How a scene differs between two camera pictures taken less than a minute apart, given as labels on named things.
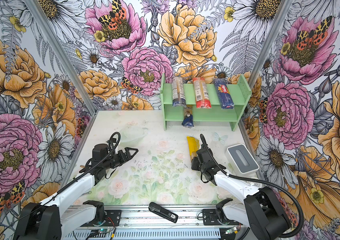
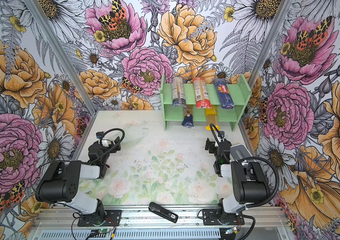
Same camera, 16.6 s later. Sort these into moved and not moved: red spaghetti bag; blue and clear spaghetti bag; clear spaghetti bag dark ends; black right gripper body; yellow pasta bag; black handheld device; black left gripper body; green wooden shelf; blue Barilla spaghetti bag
Moved: yellow pasta bag; black right gripper body; black left gripper body
Not moved: black handheld device; red spaghetti bag; blue and clear spaghetti bag; clear spaghetti bag dark ends; green wooden shelf; blue Barilla spaghetti bag
